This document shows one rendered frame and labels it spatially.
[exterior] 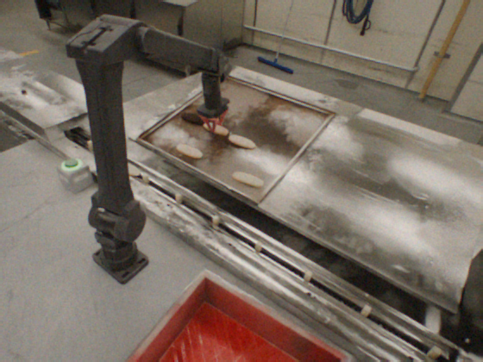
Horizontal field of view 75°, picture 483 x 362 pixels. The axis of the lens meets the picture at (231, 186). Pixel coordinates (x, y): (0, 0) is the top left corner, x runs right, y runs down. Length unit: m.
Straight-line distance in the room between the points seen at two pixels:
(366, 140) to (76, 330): 0.97
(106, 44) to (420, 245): 0.81
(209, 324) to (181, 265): 0.17
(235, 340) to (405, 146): 0.79
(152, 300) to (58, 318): 0.20
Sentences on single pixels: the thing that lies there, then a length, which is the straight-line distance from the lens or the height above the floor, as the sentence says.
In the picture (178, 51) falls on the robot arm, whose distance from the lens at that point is 0.77.
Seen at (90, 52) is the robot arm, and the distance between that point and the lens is 0.58.
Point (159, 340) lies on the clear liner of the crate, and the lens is 0.64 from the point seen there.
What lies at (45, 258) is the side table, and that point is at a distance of 0.93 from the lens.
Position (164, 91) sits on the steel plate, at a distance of 1.64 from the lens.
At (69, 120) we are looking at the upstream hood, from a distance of 1.27.
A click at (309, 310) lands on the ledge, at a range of 0.74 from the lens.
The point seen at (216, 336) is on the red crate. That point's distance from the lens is 0.73.
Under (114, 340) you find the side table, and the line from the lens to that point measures 0.76.
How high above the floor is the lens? 1.49
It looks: 41 degrees down
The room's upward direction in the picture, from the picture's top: 4 degrees clockwise
